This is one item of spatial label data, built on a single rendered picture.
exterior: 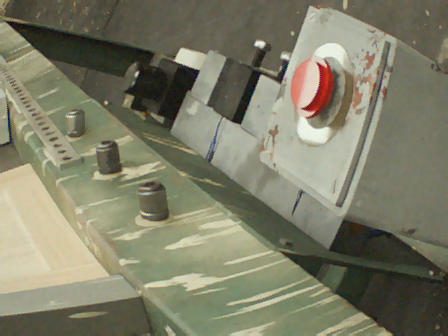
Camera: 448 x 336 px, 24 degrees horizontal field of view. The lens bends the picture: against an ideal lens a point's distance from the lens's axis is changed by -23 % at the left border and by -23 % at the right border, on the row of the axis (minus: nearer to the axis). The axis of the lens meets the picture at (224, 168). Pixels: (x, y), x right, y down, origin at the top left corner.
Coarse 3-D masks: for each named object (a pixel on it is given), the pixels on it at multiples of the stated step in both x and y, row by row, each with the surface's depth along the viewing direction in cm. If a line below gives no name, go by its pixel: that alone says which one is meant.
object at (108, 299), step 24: (48, 288) 94; (72, 288) 94; (96, 288) 94; (120, 288) 94; (0, 312) 88; (24, 312) 89; (48, 312) 90; (72, 312) 91; (96, 312) 92; (120, 312) 93; (144, 312) 93
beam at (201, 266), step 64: (64, 128) 132; (64, 192) 114; (128, 192) 111; (192, 192) 110; (128, 256) 98; (192, 256) 97; (256, 256) 96; (192, 320) 86; (256, 320) 85; (320, 320) 82
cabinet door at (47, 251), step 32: (0, 192) 125; (32, 192) 123; (0, 224) 116; (32, 224) 114; (64, 224) 114; (0, 256) 107; (32, 256) 107; (64, 256) 106; (0, 288) 99; (32, 288) 99
